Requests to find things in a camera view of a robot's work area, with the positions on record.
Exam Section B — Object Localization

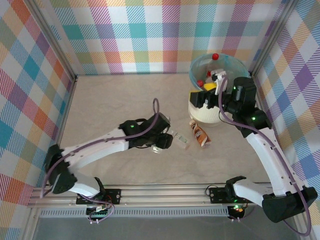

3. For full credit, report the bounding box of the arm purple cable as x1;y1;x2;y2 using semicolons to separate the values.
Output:
217;76;313;237
39;98;163;223

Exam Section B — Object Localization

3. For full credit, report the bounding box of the brown drink bottle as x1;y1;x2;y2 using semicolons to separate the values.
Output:
189;119;213;149

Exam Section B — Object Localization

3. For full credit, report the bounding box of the white plastic bin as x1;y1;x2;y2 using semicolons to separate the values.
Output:
187;52;251;128

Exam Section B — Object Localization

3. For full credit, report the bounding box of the aluminium frame floor bar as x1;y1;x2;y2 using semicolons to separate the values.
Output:
21;74;79;240

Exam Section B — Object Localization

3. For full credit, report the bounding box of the clear bottle white green label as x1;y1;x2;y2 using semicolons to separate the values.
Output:
167;129;190;151

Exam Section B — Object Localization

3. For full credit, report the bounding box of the small circuit board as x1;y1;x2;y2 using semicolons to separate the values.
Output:
85;203;112;225
226;204;247;222

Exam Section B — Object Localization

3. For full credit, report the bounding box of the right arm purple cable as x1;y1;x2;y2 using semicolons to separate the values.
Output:
217;76;313;237

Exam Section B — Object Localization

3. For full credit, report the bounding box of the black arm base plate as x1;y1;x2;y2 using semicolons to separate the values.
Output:
75;188;123;206
208;186;256;205

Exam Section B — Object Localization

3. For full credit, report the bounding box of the aluminium frame post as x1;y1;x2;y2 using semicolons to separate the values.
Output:
26;0;79;83
248;0;300;76

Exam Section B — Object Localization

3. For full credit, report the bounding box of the grey slotted cable tray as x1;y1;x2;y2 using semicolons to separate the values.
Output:
39;209;230;218

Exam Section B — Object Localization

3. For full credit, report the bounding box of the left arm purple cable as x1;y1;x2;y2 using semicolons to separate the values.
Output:
39;98;163;223

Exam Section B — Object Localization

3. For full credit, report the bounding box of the aluminium mounting rail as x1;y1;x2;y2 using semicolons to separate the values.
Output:
26;183;304;210

